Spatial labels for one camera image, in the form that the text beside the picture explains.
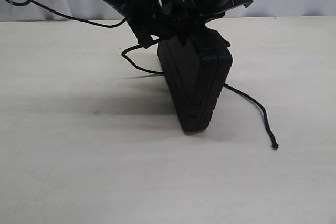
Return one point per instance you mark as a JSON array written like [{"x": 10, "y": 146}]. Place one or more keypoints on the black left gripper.
[{"x": 142, "y": 18}]

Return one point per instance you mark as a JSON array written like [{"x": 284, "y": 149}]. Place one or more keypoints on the black plastic carrying case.
[{"x": 196, "y": 63}]

